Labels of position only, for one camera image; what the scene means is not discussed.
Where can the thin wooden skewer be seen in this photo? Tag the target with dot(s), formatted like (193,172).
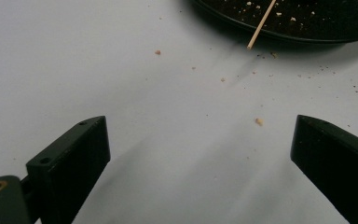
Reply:
(260,25)

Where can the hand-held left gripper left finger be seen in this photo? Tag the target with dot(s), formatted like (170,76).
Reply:
(74,161)

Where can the round black slate plate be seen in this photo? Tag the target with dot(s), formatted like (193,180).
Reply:
(323,21)

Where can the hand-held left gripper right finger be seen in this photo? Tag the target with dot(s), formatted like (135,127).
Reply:
(338,168)

